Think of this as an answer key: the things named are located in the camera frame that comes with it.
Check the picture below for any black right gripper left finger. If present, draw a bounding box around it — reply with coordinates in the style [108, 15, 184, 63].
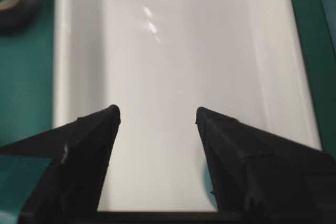
[1, 105, 121, 223]

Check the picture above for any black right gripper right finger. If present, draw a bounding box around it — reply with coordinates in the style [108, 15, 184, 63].
[196, 107, 335, 223]

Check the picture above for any black tape roll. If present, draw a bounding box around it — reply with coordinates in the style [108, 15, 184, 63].
[1, 0, 40, 35]

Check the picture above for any white plastic tray case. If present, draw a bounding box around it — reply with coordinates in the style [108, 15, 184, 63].
[53, 0, 321, 211]

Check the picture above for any green table cloth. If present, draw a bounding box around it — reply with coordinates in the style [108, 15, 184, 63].
[1, 0, 327, 223]

